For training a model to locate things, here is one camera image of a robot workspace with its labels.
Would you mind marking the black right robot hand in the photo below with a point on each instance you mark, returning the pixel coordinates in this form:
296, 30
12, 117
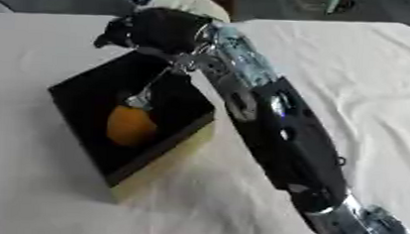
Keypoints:
154, 29

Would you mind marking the silver and black right robot arm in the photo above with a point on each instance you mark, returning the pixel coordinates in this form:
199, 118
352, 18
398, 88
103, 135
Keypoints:
288, 136

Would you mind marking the tan cardboard box black inside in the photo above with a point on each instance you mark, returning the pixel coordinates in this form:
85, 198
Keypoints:
94, 94

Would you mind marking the orange toy fruit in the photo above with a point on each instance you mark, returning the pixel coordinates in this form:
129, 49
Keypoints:
130, 127

